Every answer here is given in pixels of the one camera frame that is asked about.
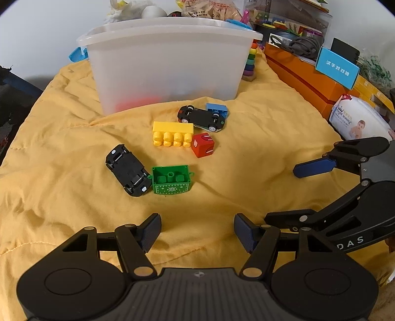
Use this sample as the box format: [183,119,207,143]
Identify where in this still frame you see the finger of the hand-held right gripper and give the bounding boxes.
[264,180,381,237]
[293,137,391,179]

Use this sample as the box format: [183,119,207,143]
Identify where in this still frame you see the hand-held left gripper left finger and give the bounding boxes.
[59,213,162,281]

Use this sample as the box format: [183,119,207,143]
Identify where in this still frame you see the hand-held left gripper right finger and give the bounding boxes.
[234,213,338,281]

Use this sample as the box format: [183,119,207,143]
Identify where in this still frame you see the green wagon block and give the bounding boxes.
[148,165,196,195]

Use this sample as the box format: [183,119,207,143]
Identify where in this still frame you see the black toy car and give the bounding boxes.
[105,143,149,197]

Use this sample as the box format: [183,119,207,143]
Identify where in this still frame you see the red printed cube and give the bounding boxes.
[191,133,216,159]

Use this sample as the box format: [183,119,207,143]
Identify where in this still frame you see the yellow large studded block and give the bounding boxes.
[153,121,195,148]

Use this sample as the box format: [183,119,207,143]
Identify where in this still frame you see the blue small building block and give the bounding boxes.
[205,103,229,119]

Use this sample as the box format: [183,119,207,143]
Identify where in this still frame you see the white plastic storage bin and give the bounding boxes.
[68,17,263,115]

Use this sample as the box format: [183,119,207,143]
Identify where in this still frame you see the white diaper pack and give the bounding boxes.
[328,94,395,142]

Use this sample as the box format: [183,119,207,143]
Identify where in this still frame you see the yellow quilted blanket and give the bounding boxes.
[0,52,395,321]

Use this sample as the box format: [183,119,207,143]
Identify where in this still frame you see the yellow flat boxes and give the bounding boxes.
[352,76,395,115]

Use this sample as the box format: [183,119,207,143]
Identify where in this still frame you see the orange box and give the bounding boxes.
[265,43,371,121]

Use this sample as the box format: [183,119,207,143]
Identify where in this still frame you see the clear bag of green bits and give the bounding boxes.
[359,54,393,88]

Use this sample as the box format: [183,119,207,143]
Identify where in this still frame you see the light blue card box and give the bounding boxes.
[315,46,360,91]

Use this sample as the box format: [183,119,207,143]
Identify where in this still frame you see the black box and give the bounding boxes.
[330,38,360,65]

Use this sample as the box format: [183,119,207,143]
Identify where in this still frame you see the shelf with toys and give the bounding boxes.
[250,0,334,39]

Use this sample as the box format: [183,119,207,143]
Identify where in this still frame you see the clear bag of wooden pieces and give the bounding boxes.
[176,0,244,22]

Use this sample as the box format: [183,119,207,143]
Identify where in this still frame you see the white plastic bag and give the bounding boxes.
[105,0,155,23]

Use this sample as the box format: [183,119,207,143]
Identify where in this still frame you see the grey power adapter with cable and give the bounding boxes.
[270,34,323,60]

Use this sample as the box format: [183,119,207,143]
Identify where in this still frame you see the rainbow ring stacking toy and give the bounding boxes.
[241,39,258,82]

